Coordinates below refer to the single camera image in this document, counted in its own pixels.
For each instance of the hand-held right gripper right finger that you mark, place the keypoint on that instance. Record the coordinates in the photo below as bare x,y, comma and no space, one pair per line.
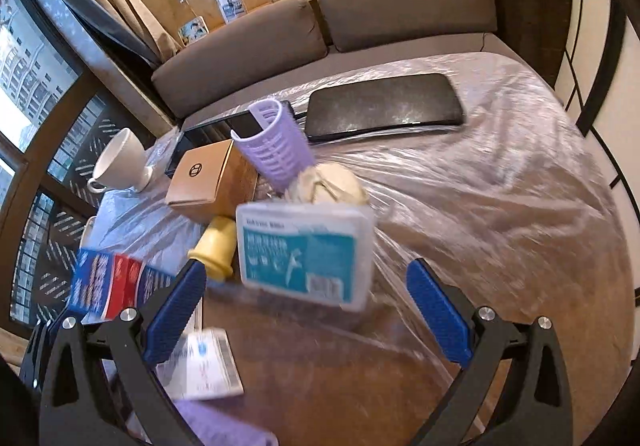
440,311

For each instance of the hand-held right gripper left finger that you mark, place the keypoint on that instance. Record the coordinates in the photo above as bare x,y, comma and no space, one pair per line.
175,311

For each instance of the white labelled packet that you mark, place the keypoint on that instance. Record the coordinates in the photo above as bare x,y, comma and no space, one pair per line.
205,361

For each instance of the small yellow bottle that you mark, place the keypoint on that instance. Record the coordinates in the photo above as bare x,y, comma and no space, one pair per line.
215,243

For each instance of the clear plastic box teal label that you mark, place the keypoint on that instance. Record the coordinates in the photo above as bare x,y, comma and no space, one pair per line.
300,256

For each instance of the brown cardboard box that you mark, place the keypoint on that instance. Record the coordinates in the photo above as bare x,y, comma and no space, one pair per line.
200,175

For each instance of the purple hair roller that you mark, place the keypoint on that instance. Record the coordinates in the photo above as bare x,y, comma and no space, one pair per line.
272,145

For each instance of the red and blue packet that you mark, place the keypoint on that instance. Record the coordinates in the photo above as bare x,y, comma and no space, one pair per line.
105,281

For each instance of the white ceramic dish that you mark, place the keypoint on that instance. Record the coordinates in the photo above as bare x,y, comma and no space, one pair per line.
90,231

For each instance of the purple cloth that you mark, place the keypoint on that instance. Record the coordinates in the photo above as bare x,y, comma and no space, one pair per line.
225,426

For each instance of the clear plastic table cover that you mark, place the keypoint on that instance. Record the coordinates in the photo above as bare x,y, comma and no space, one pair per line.
475,175

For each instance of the crumpled paper ball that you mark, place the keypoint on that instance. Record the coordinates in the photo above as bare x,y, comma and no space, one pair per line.
340,183

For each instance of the white cup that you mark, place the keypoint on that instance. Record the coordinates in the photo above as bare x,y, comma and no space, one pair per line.
120,158

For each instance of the black phone with blue edge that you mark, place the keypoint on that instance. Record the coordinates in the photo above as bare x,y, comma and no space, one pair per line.
220,125

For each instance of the large black tablet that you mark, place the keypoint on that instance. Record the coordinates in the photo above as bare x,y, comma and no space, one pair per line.
385,105

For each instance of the grey sofa seat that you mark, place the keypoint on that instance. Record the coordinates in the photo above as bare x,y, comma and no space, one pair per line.
492,48

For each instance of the brown sofa back cushion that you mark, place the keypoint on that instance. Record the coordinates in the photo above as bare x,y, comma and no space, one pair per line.
240,50
405,5

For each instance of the window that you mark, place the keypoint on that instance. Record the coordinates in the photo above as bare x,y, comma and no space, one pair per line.
35,75

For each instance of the small photo card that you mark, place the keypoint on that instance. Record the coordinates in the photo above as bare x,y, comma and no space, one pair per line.
231,6
193,30

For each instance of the white paneled screen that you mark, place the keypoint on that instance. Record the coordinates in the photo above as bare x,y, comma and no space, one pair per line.
595,50

